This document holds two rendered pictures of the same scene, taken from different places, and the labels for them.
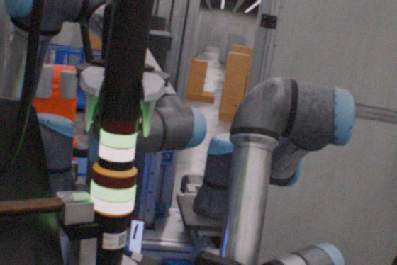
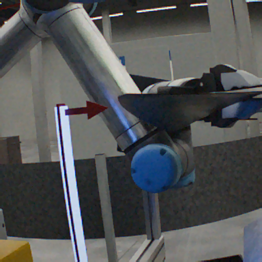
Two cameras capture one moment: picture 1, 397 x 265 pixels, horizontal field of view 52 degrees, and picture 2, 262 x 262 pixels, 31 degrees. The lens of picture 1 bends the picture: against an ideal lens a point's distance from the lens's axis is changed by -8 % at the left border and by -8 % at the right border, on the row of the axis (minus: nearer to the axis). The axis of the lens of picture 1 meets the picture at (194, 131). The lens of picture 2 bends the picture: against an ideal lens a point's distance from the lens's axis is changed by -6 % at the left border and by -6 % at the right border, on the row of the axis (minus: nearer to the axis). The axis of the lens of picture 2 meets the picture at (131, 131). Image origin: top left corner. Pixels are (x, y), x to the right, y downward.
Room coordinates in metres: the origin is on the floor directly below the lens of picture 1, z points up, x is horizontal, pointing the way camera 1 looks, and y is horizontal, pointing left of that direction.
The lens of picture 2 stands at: (0.49, 0.67, 1.18)
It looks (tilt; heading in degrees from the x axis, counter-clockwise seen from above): 3 degrees down; 285
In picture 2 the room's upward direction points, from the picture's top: 6 degrees counter-clockwise
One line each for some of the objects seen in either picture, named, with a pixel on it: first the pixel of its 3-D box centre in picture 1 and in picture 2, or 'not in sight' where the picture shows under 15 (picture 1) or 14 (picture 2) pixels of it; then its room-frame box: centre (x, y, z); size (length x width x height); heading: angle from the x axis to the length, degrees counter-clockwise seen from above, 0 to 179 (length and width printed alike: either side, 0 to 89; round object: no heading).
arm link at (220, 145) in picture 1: (229, 157); not in sight; (1.21, -0.11, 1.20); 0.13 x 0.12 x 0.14; 91
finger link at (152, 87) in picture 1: (146, 108); not in sight; (0.42, 0.05, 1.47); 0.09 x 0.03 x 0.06; 20
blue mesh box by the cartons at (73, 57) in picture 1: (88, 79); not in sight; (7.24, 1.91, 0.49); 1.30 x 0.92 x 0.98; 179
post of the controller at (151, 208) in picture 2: not in sight; (150, 199); (0.77, -0.45, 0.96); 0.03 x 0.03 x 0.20; 2
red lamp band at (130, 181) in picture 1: (114, 174); not in sight; (0.40, 0.07, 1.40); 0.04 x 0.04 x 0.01
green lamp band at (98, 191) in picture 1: (113, 187); not in sight; (0.40, 0.07, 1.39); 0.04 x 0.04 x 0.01
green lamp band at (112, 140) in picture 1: (118, 137); not in sight; (0.40, 0.07, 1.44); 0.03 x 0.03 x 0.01
